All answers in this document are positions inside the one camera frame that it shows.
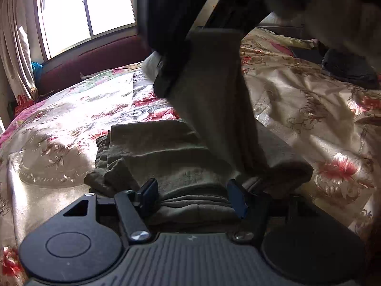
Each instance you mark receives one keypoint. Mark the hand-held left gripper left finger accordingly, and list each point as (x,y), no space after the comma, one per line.
(150,196)

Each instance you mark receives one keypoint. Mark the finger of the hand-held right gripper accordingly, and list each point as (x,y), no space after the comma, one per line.
(215,12)
(172,71)

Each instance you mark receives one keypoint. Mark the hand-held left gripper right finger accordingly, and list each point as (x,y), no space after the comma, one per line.
(238,198)

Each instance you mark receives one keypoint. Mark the olive green pants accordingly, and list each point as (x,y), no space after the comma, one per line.
(178,155)

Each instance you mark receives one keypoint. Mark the person's right forearm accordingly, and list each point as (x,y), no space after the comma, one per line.
(333,9)

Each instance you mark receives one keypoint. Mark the grey pillow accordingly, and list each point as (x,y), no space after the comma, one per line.
(151,65)

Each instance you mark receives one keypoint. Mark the window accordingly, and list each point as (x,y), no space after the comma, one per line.
(86,12)

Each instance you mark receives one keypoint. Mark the floral satin bedspread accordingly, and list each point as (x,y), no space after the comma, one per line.
(74,110)

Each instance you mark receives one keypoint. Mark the blue plastic bag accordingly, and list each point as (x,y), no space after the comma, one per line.
(37,70)

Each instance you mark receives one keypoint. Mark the dark grey cloth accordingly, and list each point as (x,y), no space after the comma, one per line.
(348,68)

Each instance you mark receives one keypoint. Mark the red gift bag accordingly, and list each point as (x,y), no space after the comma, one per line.
(25,101)

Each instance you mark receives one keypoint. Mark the beige patterned curtain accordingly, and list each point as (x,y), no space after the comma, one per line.
(16,41)

